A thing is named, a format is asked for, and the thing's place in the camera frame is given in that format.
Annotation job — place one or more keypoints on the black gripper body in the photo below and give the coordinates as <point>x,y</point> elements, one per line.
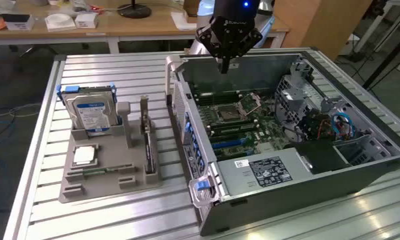
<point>235,30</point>

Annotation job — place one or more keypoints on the green graphics card black fan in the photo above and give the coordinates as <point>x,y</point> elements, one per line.
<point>148,150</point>

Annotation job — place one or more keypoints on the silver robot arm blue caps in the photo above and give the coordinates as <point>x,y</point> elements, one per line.
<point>199,47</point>

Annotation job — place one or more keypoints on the white paper stack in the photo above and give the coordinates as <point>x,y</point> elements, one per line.
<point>183,21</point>

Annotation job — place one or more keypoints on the brown cardboard box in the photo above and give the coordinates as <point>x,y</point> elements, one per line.
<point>191,6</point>

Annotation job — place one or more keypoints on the black round lamp base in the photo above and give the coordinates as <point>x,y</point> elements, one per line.
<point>135,11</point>

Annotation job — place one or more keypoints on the wooden cabinet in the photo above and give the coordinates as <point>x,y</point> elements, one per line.
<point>341,30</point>

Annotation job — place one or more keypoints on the metal socket cover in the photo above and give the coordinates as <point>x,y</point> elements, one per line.
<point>250,102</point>

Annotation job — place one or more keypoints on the perforated metal disk bay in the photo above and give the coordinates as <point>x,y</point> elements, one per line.
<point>301,105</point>

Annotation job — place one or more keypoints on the CPU socket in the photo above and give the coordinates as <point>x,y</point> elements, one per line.
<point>228,113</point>

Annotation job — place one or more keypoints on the green motherboard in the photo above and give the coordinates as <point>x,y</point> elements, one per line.
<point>263,125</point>

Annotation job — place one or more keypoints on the white cardboard box with label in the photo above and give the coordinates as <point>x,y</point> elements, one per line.
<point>87,21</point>

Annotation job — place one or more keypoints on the black slanted pole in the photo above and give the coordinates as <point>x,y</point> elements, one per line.
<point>387,59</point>

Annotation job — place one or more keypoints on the blue expansion slot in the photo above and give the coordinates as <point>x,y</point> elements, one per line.
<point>228,143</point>

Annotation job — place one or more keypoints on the white round holder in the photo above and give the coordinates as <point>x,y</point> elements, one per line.
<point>60,23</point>

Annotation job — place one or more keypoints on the hard disk in blue carrier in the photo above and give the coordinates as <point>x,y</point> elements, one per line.
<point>94,115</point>

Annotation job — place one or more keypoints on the black chair base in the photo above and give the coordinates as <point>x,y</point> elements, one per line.
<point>36,50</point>

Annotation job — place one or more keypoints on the grey plastic parts rack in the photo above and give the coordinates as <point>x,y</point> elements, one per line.
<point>120,155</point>

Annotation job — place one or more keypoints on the white box black lid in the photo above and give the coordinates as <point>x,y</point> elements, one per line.
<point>18,22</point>

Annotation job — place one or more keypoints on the grey power supply with label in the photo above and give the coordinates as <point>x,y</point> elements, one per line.
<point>240,180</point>

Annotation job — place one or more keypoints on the silver CPU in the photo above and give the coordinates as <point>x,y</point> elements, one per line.
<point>84,155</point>

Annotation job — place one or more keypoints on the green RAM stick bare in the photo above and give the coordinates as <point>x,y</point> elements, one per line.
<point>96,171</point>

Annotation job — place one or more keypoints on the black open PC case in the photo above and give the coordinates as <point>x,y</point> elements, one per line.
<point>287,205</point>

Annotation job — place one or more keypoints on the wooden desk white frame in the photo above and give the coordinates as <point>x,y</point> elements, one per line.
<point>136,25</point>

